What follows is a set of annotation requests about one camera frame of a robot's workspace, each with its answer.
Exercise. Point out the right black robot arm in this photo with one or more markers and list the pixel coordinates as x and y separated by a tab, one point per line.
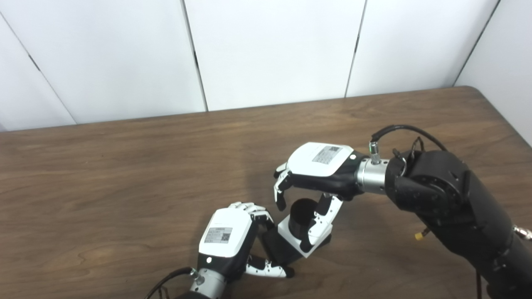
449	199

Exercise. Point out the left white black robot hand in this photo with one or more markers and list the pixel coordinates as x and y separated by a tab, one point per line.
224	236

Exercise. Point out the white square piece with hole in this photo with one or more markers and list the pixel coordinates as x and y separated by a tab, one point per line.
287	232

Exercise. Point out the black peg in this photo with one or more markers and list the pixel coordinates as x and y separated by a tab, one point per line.
300	216

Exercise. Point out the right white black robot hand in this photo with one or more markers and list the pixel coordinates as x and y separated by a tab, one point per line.
320	164

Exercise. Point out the small yellow connector plug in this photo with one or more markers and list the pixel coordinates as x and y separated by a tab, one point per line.
419	236

